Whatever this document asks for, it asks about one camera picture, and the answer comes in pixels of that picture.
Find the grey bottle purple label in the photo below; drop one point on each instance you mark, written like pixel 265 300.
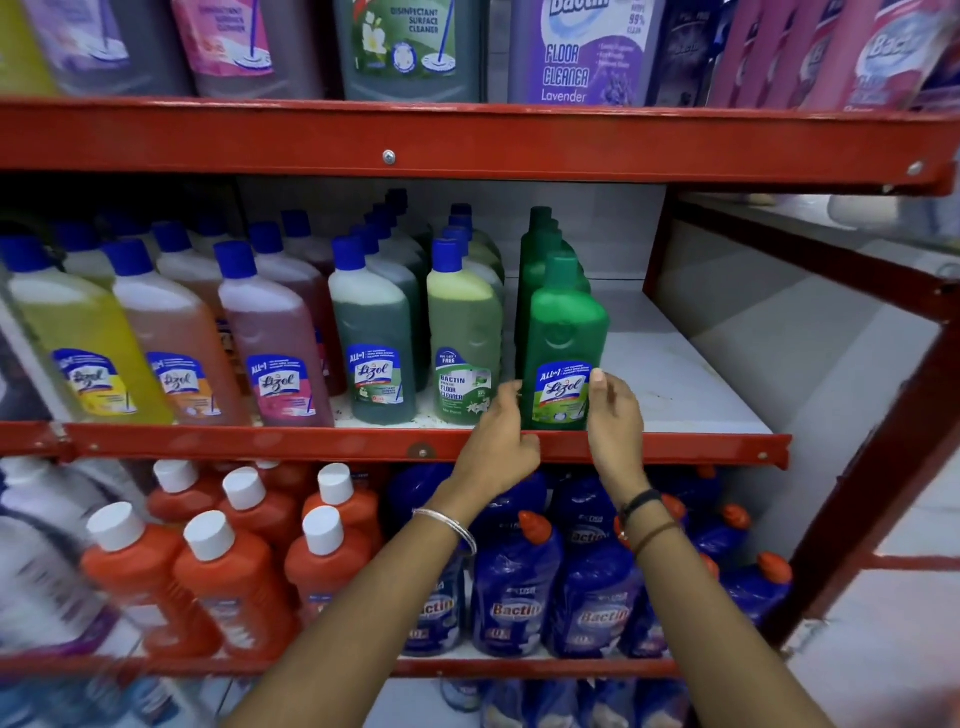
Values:
pixel 105 41

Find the person's right forearm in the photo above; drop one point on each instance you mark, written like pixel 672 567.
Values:
pixel 705 630

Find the red metal shelf rack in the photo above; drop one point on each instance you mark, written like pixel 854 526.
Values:
pixel 480 139

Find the row of blue refill packets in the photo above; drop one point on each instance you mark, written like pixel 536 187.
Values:
pixel 585 705

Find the dark green cleaner bottle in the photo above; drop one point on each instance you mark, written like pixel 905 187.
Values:
pixel 371 330

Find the pink cleaner bottle blue cap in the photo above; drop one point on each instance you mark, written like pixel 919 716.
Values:
pixel 270 337

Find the silver bangle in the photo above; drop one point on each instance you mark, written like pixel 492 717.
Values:
pixel 450 525

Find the yellow cleaner bottle blue cap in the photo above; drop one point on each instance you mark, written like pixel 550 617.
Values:
pixel 75 322

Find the grey bottle pink label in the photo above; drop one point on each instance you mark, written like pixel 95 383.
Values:
pixel 240 45

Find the group of orange white-capped bottles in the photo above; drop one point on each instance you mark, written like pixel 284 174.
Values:
pixel 225 577

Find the person's left thumb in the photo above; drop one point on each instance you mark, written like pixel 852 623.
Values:
pixel 511 401

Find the group of blue orange-capped bottles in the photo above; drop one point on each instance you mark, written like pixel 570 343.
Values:
pixel 517 585

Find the white container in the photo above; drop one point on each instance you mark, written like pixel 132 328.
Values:
pixel 877 214

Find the lavender floor cleaner bottle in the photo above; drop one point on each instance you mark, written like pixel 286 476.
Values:
pixel 577 52

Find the dark blue refill pouch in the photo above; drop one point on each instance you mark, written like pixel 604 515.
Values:
pixel 682 52

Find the person's right hand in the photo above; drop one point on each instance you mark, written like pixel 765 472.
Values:
pixel 619 442

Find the plain green cleaner bottle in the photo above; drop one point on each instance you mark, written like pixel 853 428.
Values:
pixel 534 277

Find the blue and white packets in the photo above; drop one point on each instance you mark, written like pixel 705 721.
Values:
pixel 97 705

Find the rows of blue-capped bottles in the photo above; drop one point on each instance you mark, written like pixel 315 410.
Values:
pixel 300 255

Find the grey bottle green label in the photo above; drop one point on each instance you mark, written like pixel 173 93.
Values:
pixel 409 45

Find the person's left forearm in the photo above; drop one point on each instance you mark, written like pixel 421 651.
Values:
pixel 375 615

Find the peach cleaner bottle blue cap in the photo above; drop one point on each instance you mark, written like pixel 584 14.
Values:
pixel 169 330

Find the white cleaner bottle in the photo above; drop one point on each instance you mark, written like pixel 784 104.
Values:
pixel 45 487
pixel 37 592

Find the green cleaner bottle blue label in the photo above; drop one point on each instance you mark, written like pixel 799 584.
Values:
pixel 564 330

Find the large yellow bottle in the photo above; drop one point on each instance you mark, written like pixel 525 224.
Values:
pixel 19 45

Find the light green cleaner bottle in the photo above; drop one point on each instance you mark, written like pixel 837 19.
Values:
pixel 463 330

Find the black wrist band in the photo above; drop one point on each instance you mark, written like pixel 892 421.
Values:
pixel 641 501

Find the large pink cleaner bottle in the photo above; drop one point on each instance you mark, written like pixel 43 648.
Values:
pixel 885 52

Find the person's right thumb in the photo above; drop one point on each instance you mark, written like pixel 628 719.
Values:
pixel 598 391

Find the person's left hand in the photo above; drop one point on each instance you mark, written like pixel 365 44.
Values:
pixel 491 450

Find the brown thread wrist band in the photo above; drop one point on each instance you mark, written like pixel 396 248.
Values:
pixel 658 535

